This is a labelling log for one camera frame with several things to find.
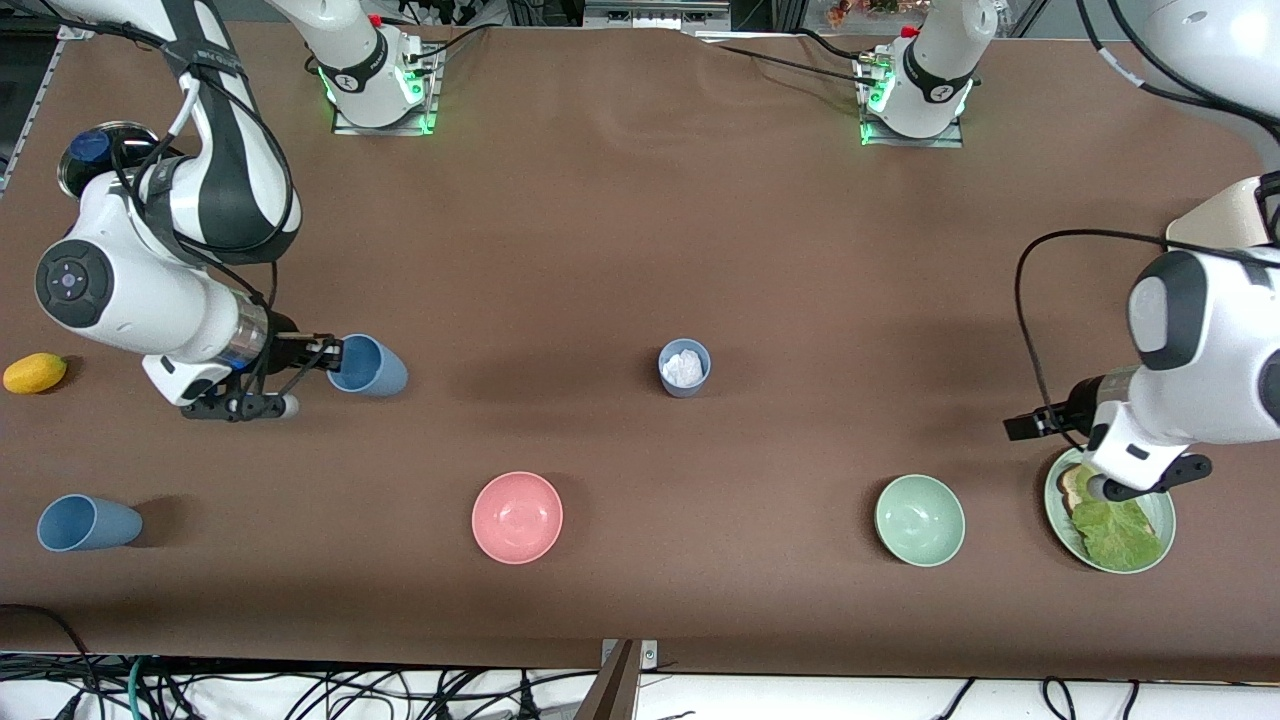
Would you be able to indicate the green lettuce leaf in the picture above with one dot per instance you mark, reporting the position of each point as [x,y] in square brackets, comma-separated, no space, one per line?
[1115,535]

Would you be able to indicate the orange artificial flowers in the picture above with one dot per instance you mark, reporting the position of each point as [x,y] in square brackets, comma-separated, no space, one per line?
[860,10]

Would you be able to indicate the green plate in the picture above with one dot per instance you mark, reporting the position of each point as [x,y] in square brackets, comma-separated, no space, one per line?
[1160,520]

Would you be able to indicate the yellow lemon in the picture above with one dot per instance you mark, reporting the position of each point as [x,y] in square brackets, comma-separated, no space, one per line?
[35,373]

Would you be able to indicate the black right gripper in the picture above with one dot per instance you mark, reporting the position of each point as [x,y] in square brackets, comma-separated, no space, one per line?
[284,349]

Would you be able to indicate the grey electronics box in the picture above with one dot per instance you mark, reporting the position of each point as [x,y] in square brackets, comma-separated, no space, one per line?
[655,12]

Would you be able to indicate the blue cup with tissue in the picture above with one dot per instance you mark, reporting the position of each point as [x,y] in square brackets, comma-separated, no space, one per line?
[684,390]

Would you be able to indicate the white tissue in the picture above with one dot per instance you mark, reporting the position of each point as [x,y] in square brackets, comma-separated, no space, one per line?
[684,368]

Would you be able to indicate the grey metal post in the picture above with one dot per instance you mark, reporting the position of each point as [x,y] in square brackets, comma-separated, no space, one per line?
[615,695]

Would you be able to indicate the brown table cover cloth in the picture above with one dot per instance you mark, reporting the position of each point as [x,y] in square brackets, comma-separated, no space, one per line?
[640,250]

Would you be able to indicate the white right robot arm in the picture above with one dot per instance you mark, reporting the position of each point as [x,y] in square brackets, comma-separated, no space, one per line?
[120,290]

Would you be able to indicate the aluminium frame profile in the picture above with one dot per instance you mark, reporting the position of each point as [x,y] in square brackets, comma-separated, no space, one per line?
[30,110]

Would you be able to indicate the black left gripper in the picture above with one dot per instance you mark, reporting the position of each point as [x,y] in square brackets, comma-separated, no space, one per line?
[1073,409]

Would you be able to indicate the mint green bowl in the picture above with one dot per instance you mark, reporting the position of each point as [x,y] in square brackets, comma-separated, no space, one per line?
[920,520]

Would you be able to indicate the toasted bread slice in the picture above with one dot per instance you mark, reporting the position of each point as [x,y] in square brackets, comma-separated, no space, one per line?
[1068,490]

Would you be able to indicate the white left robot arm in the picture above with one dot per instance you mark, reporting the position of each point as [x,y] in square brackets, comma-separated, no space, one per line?
[1200,340]

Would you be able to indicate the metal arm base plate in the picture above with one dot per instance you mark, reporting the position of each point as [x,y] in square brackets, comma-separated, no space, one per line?
[910,141]
[385,128]

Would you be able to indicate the silver table edge bracket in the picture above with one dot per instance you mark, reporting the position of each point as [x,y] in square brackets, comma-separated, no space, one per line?
[648,655]

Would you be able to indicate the pink bowl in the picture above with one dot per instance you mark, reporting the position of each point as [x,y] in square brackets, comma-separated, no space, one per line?
[517,518]

